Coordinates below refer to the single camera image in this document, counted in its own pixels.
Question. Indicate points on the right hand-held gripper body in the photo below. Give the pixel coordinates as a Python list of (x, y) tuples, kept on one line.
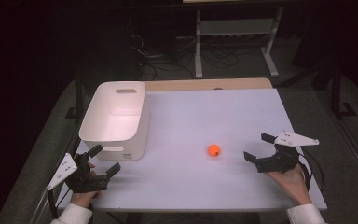
[(282, 155)]

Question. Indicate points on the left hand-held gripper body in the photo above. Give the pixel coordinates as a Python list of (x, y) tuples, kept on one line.
[(80, 178)]

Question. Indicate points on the white plastic bin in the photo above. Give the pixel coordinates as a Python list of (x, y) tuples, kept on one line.
[(115, 121)]

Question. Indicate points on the orange ball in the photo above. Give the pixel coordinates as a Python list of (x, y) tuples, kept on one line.
[(213, 150)]

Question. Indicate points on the person's left hand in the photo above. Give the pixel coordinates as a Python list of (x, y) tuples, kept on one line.
[(85, 189)]

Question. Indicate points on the person's right hand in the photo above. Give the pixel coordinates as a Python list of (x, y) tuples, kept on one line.
[(290, 184)]

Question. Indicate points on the black metal stand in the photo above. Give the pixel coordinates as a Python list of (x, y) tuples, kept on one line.
[(338, 93), (78, 96)]

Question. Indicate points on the wooden board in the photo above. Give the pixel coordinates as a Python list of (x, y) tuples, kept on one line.
[(205, 84)]

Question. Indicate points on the white metal table frame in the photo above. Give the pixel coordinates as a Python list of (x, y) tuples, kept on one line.
[(237, 28)]

